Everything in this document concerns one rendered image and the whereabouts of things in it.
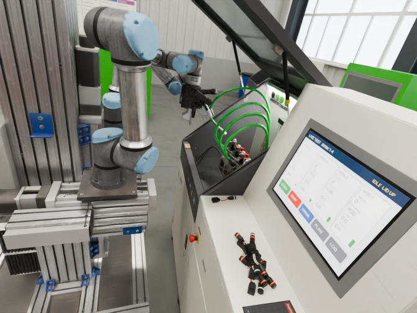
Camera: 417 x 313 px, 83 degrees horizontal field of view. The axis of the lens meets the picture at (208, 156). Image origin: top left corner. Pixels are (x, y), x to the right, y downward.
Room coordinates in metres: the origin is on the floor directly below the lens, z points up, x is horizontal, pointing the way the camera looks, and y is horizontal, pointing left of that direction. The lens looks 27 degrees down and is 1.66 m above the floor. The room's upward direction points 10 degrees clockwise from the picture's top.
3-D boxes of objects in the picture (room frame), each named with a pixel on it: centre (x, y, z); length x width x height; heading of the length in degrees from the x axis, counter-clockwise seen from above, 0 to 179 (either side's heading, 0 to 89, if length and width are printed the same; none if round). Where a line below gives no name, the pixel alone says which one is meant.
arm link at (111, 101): (1.30, 0.59, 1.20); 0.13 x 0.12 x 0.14; 15
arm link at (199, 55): (1.20, 0.14, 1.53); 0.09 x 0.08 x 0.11; 162
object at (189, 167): (1.26, 0.09, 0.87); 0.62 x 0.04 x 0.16; 17
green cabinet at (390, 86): (3.62, -2.36, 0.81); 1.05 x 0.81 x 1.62; 16
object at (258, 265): (0.58, -0.21, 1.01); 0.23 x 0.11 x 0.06; 17
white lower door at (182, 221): (1.26, 0.11, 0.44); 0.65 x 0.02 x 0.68; 17
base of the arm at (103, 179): (0.83, 0.40, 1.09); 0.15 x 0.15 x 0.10
